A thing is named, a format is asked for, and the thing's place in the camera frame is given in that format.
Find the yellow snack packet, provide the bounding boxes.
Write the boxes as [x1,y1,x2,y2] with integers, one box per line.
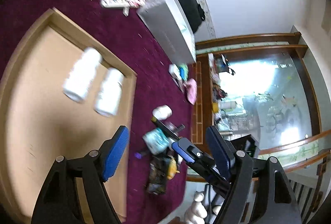
[167,156,180,180]

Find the black marker olive caps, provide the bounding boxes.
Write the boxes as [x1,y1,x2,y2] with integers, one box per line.
[151,116,179,141]

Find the blue cartoon tissue pack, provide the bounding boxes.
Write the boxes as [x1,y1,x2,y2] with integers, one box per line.
[143,128,169,155]

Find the white pill bottle red label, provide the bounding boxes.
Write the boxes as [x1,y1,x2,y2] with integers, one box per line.
[152,105,172,121]

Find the black foil snack pouch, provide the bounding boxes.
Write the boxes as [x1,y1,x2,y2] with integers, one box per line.
[146,156,170,195]

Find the white bottle with qr label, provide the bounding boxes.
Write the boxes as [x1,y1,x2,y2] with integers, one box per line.
[94,68,124,117]

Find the white pill bottle plain label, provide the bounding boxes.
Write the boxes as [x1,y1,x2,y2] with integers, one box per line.
[62,47,102,102]

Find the black marker purple cap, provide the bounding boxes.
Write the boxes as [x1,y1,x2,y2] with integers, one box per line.
[134,150,151,159]

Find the pink cloth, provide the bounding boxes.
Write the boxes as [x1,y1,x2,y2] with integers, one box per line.
[184,78,198,105]

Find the blue small object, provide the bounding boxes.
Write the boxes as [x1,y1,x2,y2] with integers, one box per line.
[180,69,187,81]

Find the white power adapter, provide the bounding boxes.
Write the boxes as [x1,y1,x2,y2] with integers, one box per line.
[168,64,181,79]

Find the green cloth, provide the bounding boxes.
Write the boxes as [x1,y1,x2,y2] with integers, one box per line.
[180,64,188,78]

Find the wooden cabinet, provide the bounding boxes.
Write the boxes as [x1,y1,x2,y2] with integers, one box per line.
[192,31,330,180]

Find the cardboard box tray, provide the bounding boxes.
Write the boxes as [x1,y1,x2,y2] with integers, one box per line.
[1,9,136,223]

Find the grey long gift box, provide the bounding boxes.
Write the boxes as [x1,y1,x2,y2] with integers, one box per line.
[137,0,196,65]

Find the white car key fob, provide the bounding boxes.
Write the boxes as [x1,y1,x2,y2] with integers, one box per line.
[100,0,146,17]

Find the maroon tablecloth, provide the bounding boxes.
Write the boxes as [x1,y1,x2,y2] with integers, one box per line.
[1,0,192,223]

